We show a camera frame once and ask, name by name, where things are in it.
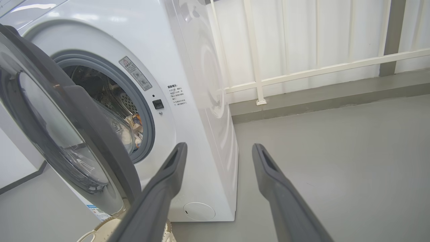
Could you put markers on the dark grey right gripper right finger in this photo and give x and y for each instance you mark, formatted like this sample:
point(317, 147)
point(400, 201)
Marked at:
point(285, 201)

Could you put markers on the round white filter cover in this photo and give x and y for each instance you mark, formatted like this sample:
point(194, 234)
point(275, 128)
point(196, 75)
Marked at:
point(200, 211)

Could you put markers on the cream garment with orange trim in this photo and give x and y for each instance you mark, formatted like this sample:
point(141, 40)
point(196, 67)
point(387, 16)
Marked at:
point(134, 132)

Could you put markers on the black door latch slot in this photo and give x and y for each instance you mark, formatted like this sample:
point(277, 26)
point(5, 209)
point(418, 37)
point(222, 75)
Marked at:
point(158, 104)

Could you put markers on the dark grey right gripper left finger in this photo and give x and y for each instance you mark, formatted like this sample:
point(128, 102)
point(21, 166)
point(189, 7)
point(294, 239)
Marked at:
point(151, 201)

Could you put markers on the cream perforated laundry basket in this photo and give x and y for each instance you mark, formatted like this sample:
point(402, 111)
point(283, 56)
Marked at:
point(100, 232)

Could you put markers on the white front-load washing machine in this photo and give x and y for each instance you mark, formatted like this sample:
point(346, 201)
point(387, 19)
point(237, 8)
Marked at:
point(158, 40)

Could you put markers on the stainless steel washing machine drum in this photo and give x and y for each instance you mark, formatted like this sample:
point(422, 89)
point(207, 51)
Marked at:
point(97, 87)

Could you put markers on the small printed text label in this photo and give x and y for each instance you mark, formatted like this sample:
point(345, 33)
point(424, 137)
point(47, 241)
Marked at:
point(177, 95)

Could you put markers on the grey warning sticker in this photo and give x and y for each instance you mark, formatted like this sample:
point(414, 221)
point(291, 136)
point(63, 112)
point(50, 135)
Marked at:
point(135, 73)

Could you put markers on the washing machine door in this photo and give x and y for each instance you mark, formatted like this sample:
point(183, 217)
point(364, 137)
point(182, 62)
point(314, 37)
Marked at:
point(100, 134)

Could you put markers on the blue energy label sticker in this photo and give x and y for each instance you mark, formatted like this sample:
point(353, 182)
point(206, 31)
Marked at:
point(98, 212)

